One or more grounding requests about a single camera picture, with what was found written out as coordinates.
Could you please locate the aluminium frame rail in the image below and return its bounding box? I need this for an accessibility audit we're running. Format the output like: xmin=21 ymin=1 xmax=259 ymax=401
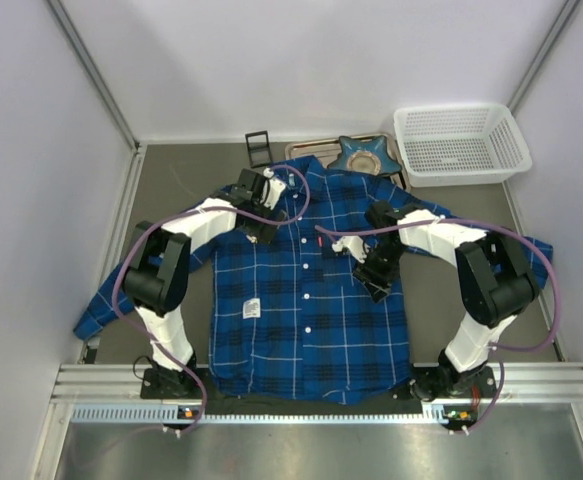
xmin=51 ymin=362 xmax=583 ymax=425

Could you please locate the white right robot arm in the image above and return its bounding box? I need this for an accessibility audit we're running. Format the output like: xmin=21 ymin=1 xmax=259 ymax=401
xmin=336 ymin=201 xmax=540 ymax=401

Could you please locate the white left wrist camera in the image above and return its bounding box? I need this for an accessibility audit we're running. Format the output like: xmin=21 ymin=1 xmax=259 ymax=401
xmin=261 ymin=168 xmax=286 ymax=210

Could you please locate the silver metal tray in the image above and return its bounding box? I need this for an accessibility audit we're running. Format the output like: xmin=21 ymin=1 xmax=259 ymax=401
xmin=285 ymin=132 xmax=411 ymax=192

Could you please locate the black brooch box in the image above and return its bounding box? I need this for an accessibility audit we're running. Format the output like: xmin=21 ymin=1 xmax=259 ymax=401
xmin=245 ymin=130 xmax=273 ymax=168

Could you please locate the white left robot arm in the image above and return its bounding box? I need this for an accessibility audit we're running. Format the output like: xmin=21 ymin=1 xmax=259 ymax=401
xmin=121 ymin=169 xmax=287 ymax=399

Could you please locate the white plastic basket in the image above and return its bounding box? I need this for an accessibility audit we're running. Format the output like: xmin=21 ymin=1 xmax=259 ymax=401
xmin=393 ymin=102 xmax=532 ymax=188

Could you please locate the blue star-shaped dish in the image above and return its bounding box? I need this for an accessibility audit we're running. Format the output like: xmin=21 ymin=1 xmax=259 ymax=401
xmin=327 ymin=135 xmax=402 ymax=177

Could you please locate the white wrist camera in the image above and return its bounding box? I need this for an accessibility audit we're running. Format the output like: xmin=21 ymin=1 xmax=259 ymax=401
xmin=261 ymin=168 xmax=286 ymax=210
xmin=331 ymin=236 xmax=369 ymax=263

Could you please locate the blue plaid shirt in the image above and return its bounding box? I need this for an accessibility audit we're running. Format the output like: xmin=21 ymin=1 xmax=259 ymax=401
xmin=73 ymin=156 xmax=554 ymax=405

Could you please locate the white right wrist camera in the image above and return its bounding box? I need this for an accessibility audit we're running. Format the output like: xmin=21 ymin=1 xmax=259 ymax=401
xmin=331 ymin=236 xmax=369 ymax=263

